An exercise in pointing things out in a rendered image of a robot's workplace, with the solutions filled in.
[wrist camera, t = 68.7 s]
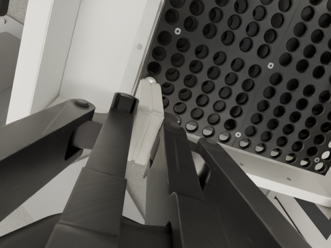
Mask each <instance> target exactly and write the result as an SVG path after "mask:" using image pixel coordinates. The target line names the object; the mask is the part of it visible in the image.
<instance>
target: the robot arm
mask: <svg viewBox="0 0 331 248"><path fill-rule="evenodd" d="M95 108H96V107H95V105H93V104H92V103H90V102H88V101H86V100H84V99H80V98H78V99H69V100H67V101H64V102H62V103H59V104H57V105H54V106H52V107H49V108H47V109H44V110H42V111H39V112H37V113H34V114H32V115H29V116H26V117H24V118H21V119H19V120H16V121H14V122H11V123H9V124H6V125H4V126H1V127H0V222H1V221H2V220H4V219H5V218H6V217H7V216H9V215H10V214H11V213H12V212H13V211H15V210H16V209H17V208H18V207H20V206H21V205H22V204H23V203H24V202H26V201H27V200H28V199H29V198H30V197H32V196H33V195H34V194H35V193H36V192H38V191H39V190H40V189H41V188H43V187H44V186H45V185H46V184H47V183H49V182H50V181H51V180H52V179H53V178H55V177H56V176H57V175H58V174H60V173H61V172H62V171H63V170H64V169H66V168H67V167H68V166H69V165H70V164H72V163H73V162H74V161H75V160H77V159H78V158H79V157H80V156H81V155H82V154H83V150H84V149H88V150H92V151H91V154H90V156H89V158H88V161H87V163H86V165H85V167H82V169H81V172H80V174H79V176H78V178H77V181H76V183H75V185H74V187H73V190H72V192H71V194H70V196H69V199H68V201H67V203H66V206H65V208H64V210H63V212H62V213H58V214H54V215H50V216H47V217H44V218H42V219H40V220H37V221H35V222H33V223H30V224H28V225H26V226H23V227H21V228H19V229H16V230H14V231H12V232H10V233H7V234H5V235H3V236H0V248H312V247H311V245H310V244H309V243H308V242H307V241H306V240H305V239H304V238H303V236H302V235H300V234H299V232H298V231H297V230H296V229H295V228H294V227H293V226H292V225H291V224H290V222H289V221H288V220H287V219H286V218H285V217H284V216H283V215H282V213H281V212H280V211H279V210H278V209H277V208H276V207H275V206H274V204H273V203H272V202H271V201H270V200H269V199H268V198H267V197H266V195H265V194H264V193H263V192H262V191H261V190H260V189H259V188H258V187H257V185H256V184H255V183H254V182H253V181H252V180H251V179H250V178H249V176H248V175H247V174H246V173H245V172H244V171H243V170H242V169H241V168H240V166H239V165H238V164H237V163H236V162H235V161H234V160H233V159H232V157H231V156H230V155H229V154H228V153H227V152H226V151H225V150H224V148H223V147H222V146H221V145H220V144H218V143H217V142H216V141H215V140H213V139H210V138H203V137H201V138H199V140H198V142H197V143H195V142H192V141H190V140H188V138H187V134H186V131H185V129H184V128H182V127H180V126H179V124H178V120H177V118H176V117H175V116H174V115H173V114H171V113H168V112H165V111H164V109H163V100H162V91H161V86H160V84H158V83H155V82H153V83H150V81H149V80H146V79H142V80H140V82H139V85H138V88H137V91H136V94H135V96H133V95H130V94H127V93H122V92H116V93H115V94H114V97H113V100H112V103H111V107H110V109H109V112H108V113H96V112H95ZM149 157H150V159H149ZM131 160H134V161H135V163H138V164H141V165H144V164H147V162H148V160H149V162H148V165H147V167H146V170H145V173H144V175H143V178H144V179H145V177H146V176H147V180H146V203H145V225H144V224H141V223H138V222H136V221H134V220H132V219H129V218H127V217H125V216H123V215H122V213H123V206H124V200H125V193H126V186H127V179H125V173H126V166H127V161H131Z"/></svg>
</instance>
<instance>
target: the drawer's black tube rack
mask: <svg viewBox="0 0 331 248"><path fill-rule="evenodd" d="M164 3H165V0H164ZM164 3H163V5H162V8H161V11H160V14H159V17H158V20H157V24H156V27H157V25H160V26H163V27H165V28H168V29H171V30H173V31H175V34H176V38H175V41H174V43H173V46H172V49H171V52H170V55H169V57H168V60H167V63H166V66H165V69H164V72H163V75H162V77H161V80H160V83H159V84H160V86H161V91H162V100H163V109H164V111H165V112H168V113H171V114H173V115H174V116H175V117H176V118H177V120H178V121H180V122H179V123H178V124H179V126H180V127H182V128H184V129H185V131H186V133H189V134H192V135H196V136H199V137H203V138H210V139H213V140H215V141H216V142H218V143H221V144H224V145H227V146H231V147H234V148H237V149H240V150H243V151H247V152H250V153H253V154H256V155H260V156H263V157H266V158H270V159H273V160H276V161H279V162H282V163H285V164H288V165H291V166H295V167H298V168H301V169H304V170H307V171H311V172H314V173H317V174H320V175H323V176H325V175H326V173H327V172H328V170H329V168H330V167H331V148H329V142H330V141H331V0H189V1H188V4H187V6H186V9H185V12H184V15H183V18H182V21H181V24H180V26H179V28H176V29H172V28H169V27H167V26H164V25H161V24H159V23H158V21H159V18H160V15H161V12H162V9H163V6H164ZM156 27H155V30H156ZM155 30H154V33H153V36H152V39H151V42H150V45H149V48H148V51H147V54H146V57H145V60H144V63H143V67H144V64H145V61H146V58H147V55H148V52H149V49H150V46H151V43H152V40H153V37H154V34H155ZM143 67H142V70H143ZM142 70H141V73H142ZM141 73H140V76H141ZM140 76H139V79H140ZM139 79H138V82H139ZM138 82H137V85H138ZM137 85H136V88H137ZM136 88H135V91H136ZM135 91H134V94H135ZM134 94H133V96H134ZM187 124H190V125H193V126H196V128H195V129H193V130H188V129H187V128H186V125H187ZM204 129H206V130H209V131H212V133H211V134H210V135H204V134H203V130H204ZM220 134H221V135H224V136H227V137H228V139H226V140H220V139H219V136H220ZM240 141H243V142H246V143H248V145H247V146H244V147H242V146H240ZM256 146H259V147H262V148H264V149H263V150H261V151H256V150H255V148H256ZM271 151H274V152H278V153H279V154H278V155H276V156H271ZM327 151H329V152H330V155H329V156H328V157H327V158H324V159H322V154H323V153H324V152H327ZM287 155H288V156H291V157H293V159H292V160H289V161H287V160H286V156H287ZM302 160H303V161H306V162H308V163H307V164H306V165H301V164H300V163H301V161H302ZM318 163H323V166H322V168H321V169H318V170H315V166H316V165H317V164H318Z"/></svg>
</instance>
